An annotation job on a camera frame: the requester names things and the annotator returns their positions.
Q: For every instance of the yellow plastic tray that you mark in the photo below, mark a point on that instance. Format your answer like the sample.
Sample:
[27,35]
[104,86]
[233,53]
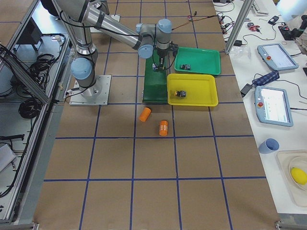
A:
[201,90]

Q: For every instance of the blue plastic cup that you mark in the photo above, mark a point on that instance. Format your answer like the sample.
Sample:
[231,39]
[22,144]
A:
[270,145]

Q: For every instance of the green push button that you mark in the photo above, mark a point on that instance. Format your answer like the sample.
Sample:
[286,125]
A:
[185,67]

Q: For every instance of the orange cylinder with 4680 print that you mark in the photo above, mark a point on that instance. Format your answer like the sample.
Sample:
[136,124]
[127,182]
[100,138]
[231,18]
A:
[163,128]

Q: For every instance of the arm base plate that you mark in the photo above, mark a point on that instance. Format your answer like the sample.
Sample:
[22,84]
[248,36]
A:
[95,95]

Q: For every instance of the white bowl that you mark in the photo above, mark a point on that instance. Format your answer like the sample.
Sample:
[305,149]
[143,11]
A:
[299,162]

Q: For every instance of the beige serving tray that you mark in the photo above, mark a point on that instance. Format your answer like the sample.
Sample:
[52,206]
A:
[287,161]

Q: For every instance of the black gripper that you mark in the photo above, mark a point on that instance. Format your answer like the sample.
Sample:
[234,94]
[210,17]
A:
[161,54]

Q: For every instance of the teach pendant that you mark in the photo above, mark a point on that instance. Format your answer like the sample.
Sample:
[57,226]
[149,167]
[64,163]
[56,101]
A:
[276,57]
[272,106]

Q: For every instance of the black power adapter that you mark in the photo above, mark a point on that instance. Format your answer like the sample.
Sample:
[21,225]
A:
[245,89]

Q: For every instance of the green plastic tray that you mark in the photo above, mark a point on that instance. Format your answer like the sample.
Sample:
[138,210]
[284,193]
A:
[203,61]

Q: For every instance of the aluminium frame post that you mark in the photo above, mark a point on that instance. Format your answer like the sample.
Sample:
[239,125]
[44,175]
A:
[238,25]

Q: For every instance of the plain orange cylinder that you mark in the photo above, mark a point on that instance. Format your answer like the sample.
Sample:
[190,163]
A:
[145,114]

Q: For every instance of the yellow lemon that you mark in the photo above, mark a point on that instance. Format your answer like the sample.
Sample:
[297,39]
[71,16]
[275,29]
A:
[299,175]

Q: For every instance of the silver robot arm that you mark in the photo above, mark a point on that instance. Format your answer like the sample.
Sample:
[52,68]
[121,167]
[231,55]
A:
[87,20]

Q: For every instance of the blue plaid pouch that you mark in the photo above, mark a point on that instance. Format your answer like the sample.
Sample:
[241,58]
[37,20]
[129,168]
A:
[265,79]

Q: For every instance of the far teach pendant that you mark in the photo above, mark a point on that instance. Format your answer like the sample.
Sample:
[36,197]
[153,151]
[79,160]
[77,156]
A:
[276,57]

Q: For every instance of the near teach pendant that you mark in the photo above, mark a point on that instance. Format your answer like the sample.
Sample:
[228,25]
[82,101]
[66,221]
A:
[272,106]

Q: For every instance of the green conveyor belt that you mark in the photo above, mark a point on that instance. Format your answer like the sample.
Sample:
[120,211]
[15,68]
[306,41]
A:
[154,89]

